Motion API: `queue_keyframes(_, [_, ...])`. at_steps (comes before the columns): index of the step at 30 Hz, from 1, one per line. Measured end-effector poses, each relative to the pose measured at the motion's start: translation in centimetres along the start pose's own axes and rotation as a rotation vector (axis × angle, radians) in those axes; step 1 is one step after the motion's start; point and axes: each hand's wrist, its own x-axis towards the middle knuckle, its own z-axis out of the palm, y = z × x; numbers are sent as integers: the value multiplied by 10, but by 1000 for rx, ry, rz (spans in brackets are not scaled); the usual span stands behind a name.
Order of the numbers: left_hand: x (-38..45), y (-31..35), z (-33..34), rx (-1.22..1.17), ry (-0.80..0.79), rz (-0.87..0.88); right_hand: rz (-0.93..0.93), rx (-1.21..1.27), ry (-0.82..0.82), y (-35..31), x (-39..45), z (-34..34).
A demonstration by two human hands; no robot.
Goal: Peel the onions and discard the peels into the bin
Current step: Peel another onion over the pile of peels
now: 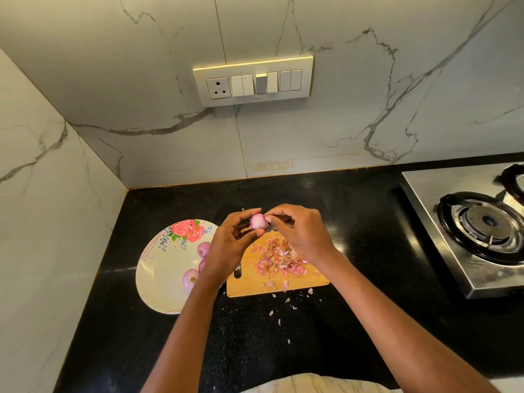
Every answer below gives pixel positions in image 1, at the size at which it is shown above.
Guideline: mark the black stone countertop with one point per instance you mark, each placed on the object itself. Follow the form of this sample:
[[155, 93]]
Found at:
[[368, 200]]

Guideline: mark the white floral plate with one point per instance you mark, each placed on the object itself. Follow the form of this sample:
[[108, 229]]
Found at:
[[160, 270]]

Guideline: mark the black stove burner grate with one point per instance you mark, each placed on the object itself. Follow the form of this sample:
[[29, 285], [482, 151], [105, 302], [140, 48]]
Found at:
[[512, 182], [481, 226]]

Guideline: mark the person's left forearm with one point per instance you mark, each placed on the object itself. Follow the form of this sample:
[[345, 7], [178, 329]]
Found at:
[[184, 346]]

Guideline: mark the white wall switch panel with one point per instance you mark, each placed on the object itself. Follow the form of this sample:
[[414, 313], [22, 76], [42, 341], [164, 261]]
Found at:
[[252, 81]]

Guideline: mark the person's right hand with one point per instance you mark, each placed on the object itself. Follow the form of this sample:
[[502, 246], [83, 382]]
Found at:
[[306, 237]]

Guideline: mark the stainless steel gas stove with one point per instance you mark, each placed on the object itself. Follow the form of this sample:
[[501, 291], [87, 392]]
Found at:
[[420, 189]]

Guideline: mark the pile of onion peels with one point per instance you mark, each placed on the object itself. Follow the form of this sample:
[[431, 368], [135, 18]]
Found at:
[[280, 259]]

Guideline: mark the person's left hand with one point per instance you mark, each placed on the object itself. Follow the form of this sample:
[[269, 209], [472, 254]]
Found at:
[[223, 253]]

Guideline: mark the beige striped garment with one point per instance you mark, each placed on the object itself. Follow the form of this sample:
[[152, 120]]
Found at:
[[315, 384]]

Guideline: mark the small pink onion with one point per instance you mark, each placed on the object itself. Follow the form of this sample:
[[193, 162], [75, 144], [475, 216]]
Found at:
[[203, 249], [201, 263], [258, 221], [190, 278]]

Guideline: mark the person's right forearm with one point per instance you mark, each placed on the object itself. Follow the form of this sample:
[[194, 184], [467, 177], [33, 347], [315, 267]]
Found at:
[[405, 333]]

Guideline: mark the wooden cutting board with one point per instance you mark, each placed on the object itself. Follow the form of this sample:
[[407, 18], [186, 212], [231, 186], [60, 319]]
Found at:
[[244, 287]]

